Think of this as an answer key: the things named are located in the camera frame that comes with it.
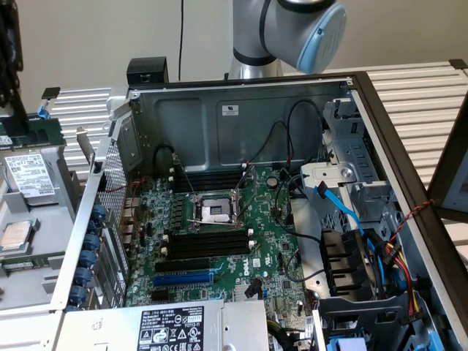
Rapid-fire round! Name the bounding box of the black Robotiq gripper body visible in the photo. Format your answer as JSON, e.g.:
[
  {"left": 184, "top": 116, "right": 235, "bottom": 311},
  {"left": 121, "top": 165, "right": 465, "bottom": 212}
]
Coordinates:
[{"left": 0, "top": 0, "right": 25, "bottom": 110}]

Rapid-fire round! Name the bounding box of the black wire connector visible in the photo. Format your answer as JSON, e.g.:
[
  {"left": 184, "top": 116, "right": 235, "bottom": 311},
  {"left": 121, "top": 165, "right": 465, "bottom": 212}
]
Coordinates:
[{"left": 244, "top": 278, "right": 262, "bottom": 299}]

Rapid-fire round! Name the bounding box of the black box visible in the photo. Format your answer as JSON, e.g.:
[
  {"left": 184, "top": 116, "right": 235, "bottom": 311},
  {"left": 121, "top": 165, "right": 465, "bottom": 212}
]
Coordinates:
[{"left": 126, "top": 57, "right": 170, "bottom": 88}]

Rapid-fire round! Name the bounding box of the thin black hanging cable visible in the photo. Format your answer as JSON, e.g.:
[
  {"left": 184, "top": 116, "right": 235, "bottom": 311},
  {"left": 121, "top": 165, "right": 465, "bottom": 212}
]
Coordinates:
[{"left": 178, "top": 0, "right": 185, "bottom": 82}]

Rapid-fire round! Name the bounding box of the green RAM stick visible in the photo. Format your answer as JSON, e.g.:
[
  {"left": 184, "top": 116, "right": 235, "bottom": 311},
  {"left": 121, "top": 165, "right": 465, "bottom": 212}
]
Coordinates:
[
  {"left": 0, "top": 255, "right": 50, "bottom": 272},
  {"left": 0, "top": 116, "right": 66, "bottom": 148}
]

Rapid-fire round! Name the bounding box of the coloured power wire bundle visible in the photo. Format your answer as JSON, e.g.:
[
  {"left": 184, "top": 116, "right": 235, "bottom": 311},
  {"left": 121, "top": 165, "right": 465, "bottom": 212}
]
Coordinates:
[{"left": 372, "top": 233, "right": 425, "bottom": 319}]

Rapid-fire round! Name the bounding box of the black RAM slot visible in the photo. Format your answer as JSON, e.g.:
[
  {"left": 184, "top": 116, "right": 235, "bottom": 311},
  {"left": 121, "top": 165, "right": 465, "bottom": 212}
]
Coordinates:
[
  {"left": 171, "top": 178, "right": 244, "bottom": 189},
  {"left": 166, "top": 228, "right": 254, "bottom": 244},
  {"left": 171, "top": 168, "right": 245, "bottom": 180},
  {"left": 163, "top": 246, "right": 255, "bottom": 262},
  {"left": 164, "top": 241, "right": 254, "bottom": 256},
  {"left": 165, "top": 234, "right": 254, "bottom": 249},
  {"left": 171, "top": 173, "right": 245, "bottom": 184}
]

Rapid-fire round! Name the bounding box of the long black expansion slot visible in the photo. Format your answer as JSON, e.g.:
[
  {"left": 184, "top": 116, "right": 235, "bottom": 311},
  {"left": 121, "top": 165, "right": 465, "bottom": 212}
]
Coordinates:
[{"left": 155, "top": 257, "right": 212, "bottom": 273}]

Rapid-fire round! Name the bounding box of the grey case latch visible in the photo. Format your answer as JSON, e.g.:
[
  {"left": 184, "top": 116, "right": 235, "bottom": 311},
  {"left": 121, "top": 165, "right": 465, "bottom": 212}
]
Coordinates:
[{"left": 105, "top": 86, "right": 142, "bottom": 124}]

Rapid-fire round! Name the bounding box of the black plastic frame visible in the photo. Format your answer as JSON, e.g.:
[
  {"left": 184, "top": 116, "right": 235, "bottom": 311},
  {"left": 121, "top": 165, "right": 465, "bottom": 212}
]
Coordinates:
[{"left": 314, "top": 292, "right": 425, "bottom": 351}]

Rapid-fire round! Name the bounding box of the blue expansion slot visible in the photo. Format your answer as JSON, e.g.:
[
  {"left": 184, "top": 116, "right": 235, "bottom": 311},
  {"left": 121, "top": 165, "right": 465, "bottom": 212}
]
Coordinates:
[{"left": 151, "top": 269, "right": 215, "bottom": 287}]

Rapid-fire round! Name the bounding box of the red black twisted wire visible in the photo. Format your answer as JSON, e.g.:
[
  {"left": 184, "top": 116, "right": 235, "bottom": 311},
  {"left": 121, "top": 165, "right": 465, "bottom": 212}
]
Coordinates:
[
  {"left": 104, "top": 175, "right": 149, "bottom": 194},
  {"left": 387, "top": 198, "right": 437, "bottom": 246}
]

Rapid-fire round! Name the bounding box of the black framed panel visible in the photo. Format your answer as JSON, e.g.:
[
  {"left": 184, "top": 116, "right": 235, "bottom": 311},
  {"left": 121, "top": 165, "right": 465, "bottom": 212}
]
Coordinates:
[{"left": 426, "top": 97, "right": 468, "bottom": 222}]

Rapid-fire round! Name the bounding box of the silver hard disk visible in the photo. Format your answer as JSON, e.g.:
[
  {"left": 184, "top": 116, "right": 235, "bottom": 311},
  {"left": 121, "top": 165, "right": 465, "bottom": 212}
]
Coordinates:
[{"left": 0, "top": 145, "right": 63, "bottom": 205}]

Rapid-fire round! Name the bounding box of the open PC case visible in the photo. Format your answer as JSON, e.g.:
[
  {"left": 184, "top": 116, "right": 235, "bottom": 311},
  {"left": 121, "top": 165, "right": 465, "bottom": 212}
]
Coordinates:
[{"left": 49, "top": 71, "right": 468, "bottom": 351}]

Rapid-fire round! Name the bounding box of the metal slot bracket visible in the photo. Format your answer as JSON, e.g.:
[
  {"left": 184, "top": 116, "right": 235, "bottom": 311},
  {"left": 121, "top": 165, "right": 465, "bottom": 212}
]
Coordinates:
[{"left": 75, "top": 126, "right": 95, "bottom": 173}]

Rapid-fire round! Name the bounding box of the silver CPU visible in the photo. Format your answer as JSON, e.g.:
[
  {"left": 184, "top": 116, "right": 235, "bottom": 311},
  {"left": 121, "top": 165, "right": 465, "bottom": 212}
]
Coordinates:
[{"left": 0, "top": 220, "right": 33, "bottom": 254}]

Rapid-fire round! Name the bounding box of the silver metal disk bay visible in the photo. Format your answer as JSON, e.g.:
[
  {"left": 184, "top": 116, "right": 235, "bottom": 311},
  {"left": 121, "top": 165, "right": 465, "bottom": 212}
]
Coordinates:
[{"left": 299, "top": 97, "right": 399, "bottom": 205}]

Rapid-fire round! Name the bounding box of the silver power supply with label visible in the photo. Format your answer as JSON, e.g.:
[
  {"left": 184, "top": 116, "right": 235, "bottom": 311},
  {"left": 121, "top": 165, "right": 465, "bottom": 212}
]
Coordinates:
[{"left": 54, "top": 299, "right": 270, "bottom": 351}]

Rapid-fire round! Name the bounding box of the blue plastic tab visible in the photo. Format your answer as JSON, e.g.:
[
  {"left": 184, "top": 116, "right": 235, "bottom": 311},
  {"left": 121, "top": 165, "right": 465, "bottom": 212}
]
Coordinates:
[{"left": 326, "top": 335, "right": 367, "bottom": 351}]

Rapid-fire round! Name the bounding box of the short black expansion slot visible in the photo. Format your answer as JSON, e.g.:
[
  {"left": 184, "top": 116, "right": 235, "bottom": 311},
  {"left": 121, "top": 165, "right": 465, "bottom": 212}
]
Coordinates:
[{"left": 149, "top": 290, "right": 176, "bottom": 303}]

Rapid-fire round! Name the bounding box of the green Dell motherboard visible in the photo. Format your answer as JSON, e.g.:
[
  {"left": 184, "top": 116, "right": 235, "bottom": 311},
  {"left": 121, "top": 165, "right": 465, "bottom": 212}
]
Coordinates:
[{"left": 126, "top": 166, "right": 315, "bottom": 319}]

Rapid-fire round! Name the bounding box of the thin metal locking lever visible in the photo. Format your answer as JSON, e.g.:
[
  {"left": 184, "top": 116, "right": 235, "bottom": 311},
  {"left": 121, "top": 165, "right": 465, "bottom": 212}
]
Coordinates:
[{"left": 171, "top": 153, "right": 197, "bottom": 194}]

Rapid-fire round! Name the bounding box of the blue expansion card retainer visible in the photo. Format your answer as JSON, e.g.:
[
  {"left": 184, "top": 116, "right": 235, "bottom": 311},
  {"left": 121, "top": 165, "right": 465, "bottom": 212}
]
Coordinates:
[{"left": 69, "top": 203, "right": 109, "bottom": 306}]

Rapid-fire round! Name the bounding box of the CPU socket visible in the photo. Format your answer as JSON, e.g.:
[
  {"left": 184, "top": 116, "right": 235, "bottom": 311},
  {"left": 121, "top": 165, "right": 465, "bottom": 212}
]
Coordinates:
[{"left": 188, "top": 192, "right": 244, "bottom": 233}]

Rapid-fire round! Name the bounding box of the silver chipset heatsink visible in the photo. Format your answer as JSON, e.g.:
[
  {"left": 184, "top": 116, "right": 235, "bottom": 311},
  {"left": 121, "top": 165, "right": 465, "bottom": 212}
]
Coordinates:
[{"left": 233, "top": 284, "right": 266, "bottom": 303}]

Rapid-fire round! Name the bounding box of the blue flat disk wire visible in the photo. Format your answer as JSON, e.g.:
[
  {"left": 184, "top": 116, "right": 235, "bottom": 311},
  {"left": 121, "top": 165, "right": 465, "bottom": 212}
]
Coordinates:
[{"left": 313, "top": 181, "right": 366, "bottom": 237}]

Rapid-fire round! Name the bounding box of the black plastic disk bay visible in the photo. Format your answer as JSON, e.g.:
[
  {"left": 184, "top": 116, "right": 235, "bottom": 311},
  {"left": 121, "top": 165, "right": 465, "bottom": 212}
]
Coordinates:
[{"left": 317, "top": 227, "right": 383, "bottom": 298}]

